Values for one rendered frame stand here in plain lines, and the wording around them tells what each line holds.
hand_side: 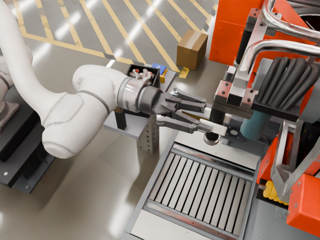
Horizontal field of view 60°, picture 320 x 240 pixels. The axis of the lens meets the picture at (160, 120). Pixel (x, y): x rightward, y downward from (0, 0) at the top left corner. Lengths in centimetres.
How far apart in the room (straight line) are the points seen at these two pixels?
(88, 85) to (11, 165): 75
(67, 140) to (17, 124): 79
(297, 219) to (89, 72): 60
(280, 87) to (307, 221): 26
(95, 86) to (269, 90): 42
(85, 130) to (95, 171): 94
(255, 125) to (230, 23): 44
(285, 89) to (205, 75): 153
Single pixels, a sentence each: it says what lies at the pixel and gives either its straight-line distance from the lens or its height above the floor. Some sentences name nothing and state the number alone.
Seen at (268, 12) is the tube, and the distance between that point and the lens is 79.
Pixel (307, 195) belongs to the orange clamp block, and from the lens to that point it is 62.
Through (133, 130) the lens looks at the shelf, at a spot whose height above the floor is 45.
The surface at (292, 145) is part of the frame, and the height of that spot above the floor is 62.
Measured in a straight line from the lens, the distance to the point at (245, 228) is 135.
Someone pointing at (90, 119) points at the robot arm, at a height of 86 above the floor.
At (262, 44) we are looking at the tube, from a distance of 68.
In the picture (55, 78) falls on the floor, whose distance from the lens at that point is 217.
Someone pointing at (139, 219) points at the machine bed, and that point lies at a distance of 139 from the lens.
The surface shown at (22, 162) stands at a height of 30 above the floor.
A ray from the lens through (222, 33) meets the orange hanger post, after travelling 128.
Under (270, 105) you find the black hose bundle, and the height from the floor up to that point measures 98.
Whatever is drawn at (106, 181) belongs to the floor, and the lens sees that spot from 157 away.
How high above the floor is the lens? 139
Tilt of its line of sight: 52 degrees down
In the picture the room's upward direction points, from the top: straight up
